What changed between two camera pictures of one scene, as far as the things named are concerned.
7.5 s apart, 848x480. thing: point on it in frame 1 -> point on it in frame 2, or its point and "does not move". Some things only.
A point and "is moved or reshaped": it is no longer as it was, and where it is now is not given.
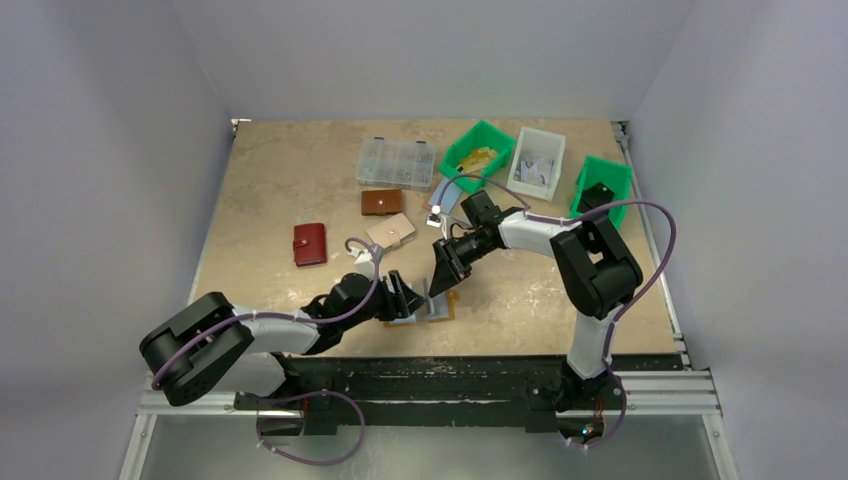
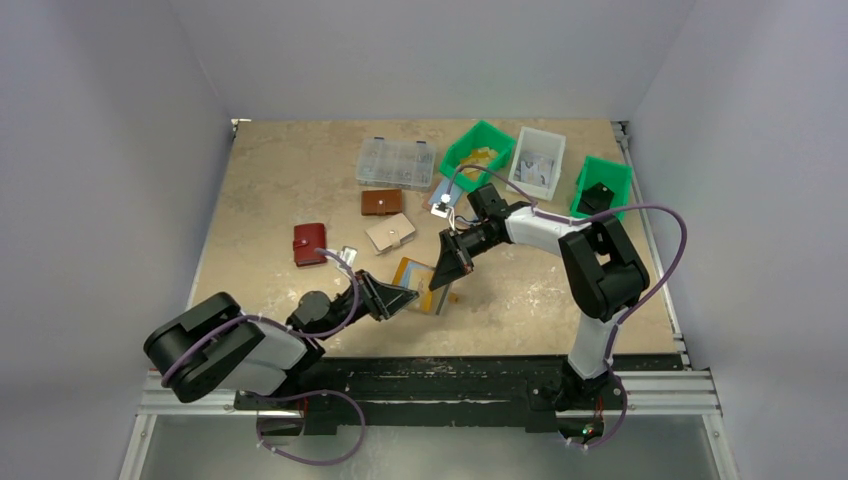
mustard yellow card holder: [435, 309] is moved or reshaped
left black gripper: [400, 295] does not move
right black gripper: [448, 255] does not move
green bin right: [615, 176] does not move
